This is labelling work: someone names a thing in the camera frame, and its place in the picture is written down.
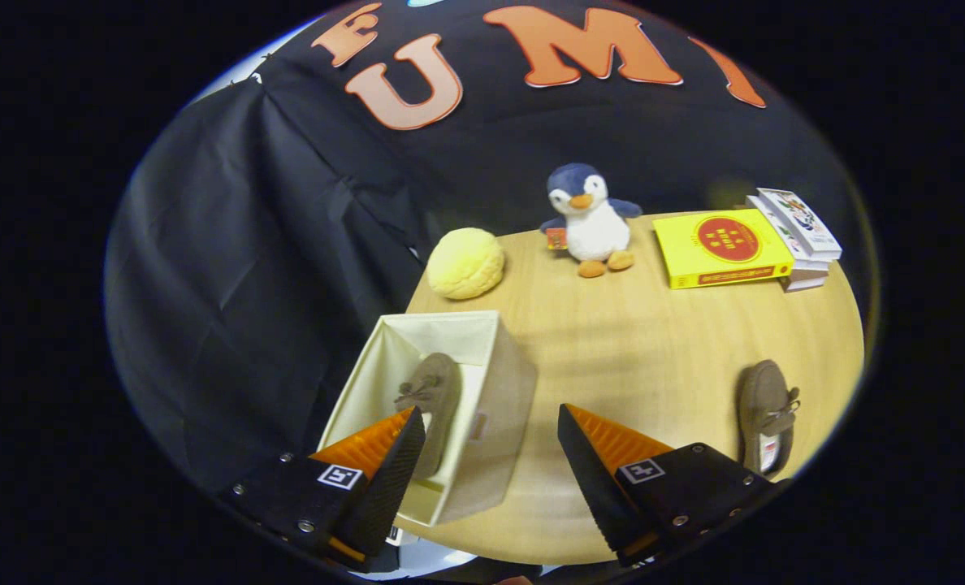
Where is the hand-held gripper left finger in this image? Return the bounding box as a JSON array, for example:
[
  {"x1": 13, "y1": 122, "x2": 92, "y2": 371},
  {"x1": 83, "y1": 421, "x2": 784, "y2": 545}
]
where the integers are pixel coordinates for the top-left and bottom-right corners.
[{"x1": 221, "y1": 406, "x2": 427, "y2": 572}]

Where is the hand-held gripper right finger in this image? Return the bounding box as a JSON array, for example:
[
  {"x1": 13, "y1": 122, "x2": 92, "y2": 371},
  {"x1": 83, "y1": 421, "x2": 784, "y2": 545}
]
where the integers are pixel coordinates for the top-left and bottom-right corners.
[{"x1": 558, "y1": 404, "x2": 776, "y2": 568}]

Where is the brown suede shoe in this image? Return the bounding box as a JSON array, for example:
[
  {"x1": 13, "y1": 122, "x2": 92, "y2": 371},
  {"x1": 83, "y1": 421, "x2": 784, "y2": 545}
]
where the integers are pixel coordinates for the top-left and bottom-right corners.
[
  {"x1": 737, "y1": 360, "x2": 802, "y2": 476},
  {"x1": 393, "y1": 352, "x2": 463, "y2": 480}
]

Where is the cream fabric storage box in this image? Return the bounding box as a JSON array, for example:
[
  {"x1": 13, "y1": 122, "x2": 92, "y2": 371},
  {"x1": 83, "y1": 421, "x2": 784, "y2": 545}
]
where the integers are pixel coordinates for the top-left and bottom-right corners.
[{"x1": 318, "y1": 310, "x2": 539, "y2": 527}]

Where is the yellow bun plush toy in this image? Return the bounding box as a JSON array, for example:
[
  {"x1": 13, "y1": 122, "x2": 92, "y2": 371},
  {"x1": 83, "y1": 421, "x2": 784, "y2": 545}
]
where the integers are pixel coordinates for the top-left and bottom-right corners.
[{"x1": 427, "y1": 227, "x2": 505, "y2": 301}]

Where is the blue white penguin plush toy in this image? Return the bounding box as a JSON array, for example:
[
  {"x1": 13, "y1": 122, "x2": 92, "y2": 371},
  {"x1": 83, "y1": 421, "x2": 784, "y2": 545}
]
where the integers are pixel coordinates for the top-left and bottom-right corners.
[{"x1": 539, "y1": 162, "x2": 643, "y2": 280}]

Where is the yellow book with red circle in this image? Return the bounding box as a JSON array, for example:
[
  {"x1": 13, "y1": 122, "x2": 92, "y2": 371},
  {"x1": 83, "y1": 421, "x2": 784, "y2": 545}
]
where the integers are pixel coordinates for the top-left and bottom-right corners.
[{"x1": 653, "y1": 209, "x2": 794, "y2": 290}]

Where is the pale pink book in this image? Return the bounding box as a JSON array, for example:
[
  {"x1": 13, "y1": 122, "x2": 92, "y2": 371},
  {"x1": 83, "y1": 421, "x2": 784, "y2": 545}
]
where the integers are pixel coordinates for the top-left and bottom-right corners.
[{"x1": 779, "y1": 268, "x2": 829, "y2": 293}]

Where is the white illustrated book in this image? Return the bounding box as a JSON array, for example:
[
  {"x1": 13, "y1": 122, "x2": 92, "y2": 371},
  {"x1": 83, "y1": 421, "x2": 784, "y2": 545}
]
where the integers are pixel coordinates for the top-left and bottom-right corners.
[{"x1": 746, "y1": 195, "x2": 831, "y2": 272}]

